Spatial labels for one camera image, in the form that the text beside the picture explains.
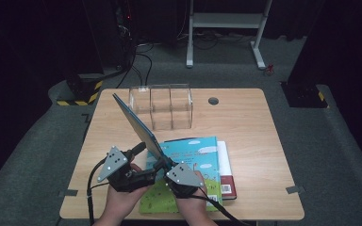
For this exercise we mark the person's left hand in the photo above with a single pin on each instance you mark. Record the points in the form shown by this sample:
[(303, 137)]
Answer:
[(122, 204)]

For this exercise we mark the dark equipment rack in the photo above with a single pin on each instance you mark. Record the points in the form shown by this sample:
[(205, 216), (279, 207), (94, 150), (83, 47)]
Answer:
[(113, 31)]

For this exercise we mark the light blue green picture book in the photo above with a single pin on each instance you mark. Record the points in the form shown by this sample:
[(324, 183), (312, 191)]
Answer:
[(194, 157)]

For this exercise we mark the grey tape piece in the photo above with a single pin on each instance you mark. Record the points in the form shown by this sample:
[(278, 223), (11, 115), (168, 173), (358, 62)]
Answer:
[(295, 189), (68, 193)]

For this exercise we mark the clear acrylic book holder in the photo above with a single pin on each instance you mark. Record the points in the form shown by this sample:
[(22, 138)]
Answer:
[(176, 106)]

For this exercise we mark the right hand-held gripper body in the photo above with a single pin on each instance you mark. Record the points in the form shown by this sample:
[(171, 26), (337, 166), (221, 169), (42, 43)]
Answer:
[(182, 177)]

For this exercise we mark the dark blue picture book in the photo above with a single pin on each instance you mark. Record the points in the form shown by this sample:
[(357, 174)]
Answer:
[(138, 125)]

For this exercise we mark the person's right hand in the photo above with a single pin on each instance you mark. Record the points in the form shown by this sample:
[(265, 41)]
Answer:
[(193, 207)]

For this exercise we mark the white metal stand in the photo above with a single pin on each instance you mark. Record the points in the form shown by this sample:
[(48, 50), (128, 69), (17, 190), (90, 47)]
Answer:
[(226, 20)]

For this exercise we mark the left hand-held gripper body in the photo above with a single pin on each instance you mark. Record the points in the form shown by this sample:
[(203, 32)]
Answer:
[(122, 177)]

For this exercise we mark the white red hardcover book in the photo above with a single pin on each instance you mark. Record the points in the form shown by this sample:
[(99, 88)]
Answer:
[(227, 188)]

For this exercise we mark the small red floor object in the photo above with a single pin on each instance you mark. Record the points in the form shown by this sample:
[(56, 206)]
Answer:
[(269, 70)]

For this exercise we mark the black yellow striped base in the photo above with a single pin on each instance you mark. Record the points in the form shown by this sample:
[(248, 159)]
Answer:
[(85, 91), (304, 95)]

